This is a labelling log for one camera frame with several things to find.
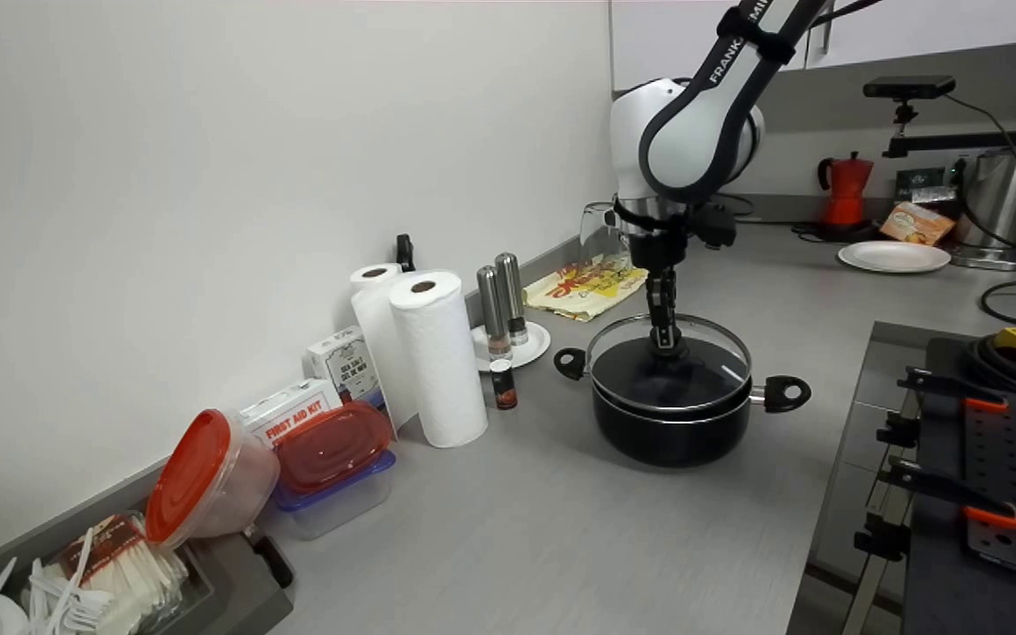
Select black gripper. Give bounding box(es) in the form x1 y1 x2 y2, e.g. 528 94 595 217
628 217 700 355

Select black cooking pot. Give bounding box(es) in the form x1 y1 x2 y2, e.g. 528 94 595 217
552 331 814 469

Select red moka pot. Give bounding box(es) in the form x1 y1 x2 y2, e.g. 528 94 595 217
814 149 879 234

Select clear container with red lid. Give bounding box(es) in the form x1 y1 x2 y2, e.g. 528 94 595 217
275 399 399 497

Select clear container with blue lid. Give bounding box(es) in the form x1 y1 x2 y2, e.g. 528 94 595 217
268 450 404 544

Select clear container with orange lid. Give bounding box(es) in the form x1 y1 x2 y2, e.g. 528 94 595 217
143 406 286 556

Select patterned yellow kitchen towel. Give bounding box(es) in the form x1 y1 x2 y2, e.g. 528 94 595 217
522 245 655 329

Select clear drinking glass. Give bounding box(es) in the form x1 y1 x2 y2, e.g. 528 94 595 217
579 196 626 249

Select small white round plate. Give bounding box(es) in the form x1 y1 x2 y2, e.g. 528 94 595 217
464 318 555 377

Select stainless steel spice grinder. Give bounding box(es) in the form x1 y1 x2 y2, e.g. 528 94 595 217
472 265 512 355
495 249 532 348

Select small red spice bottle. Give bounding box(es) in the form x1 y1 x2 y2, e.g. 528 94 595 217
489 363 522 412

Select white paper towel roll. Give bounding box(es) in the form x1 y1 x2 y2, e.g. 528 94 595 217
341 261 419 430
387 269 495 455

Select white dinner plate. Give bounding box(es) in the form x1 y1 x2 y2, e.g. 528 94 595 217
834 235 957 279

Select grey metal robot stand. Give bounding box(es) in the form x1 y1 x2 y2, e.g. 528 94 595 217
785 318 1016 635

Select orange food packet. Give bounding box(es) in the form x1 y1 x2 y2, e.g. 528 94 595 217
875 196 960 249

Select small dark bottle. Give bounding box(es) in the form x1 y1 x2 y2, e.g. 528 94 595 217
393 230 419 279

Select small white carton box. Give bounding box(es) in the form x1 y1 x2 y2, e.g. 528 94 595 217
299 324 386 410

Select stainless steel kettle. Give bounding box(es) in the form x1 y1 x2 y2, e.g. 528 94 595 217
954 149 1016 272

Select white box with red print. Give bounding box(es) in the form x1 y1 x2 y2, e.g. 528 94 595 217
237 377 346 446

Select grey cutlery tray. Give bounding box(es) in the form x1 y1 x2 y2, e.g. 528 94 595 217
0 471 299 635

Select white napkin packets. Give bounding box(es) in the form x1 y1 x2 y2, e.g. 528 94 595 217
25 509 197 635

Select red wrapped packet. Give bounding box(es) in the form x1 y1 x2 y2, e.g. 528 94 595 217
57 509 155 582

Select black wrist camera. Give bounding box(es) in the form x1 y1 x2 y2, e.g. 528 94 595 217
696 209 740 252

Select white wall cabinet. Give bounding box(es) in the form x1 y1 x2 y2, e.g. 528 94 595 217
606 0 1016 94

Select silver cabinet handle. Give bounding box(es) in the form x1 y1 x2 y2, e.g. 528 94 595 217
807 18 840 69

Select black bar camera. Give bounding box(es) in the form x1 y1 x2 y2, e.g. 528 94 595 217
861 74 960 102

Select black clamp with orange handle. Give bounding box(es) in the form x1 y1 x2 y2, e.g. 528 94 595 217
875 455 1016 539
896 363 1013 423

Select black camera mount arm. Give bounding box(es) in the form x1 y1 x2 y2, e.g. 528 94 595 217
879 94 1016 161

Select black handled knife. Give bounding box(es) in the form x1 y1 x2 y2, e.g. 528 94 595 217
237 524 299 592

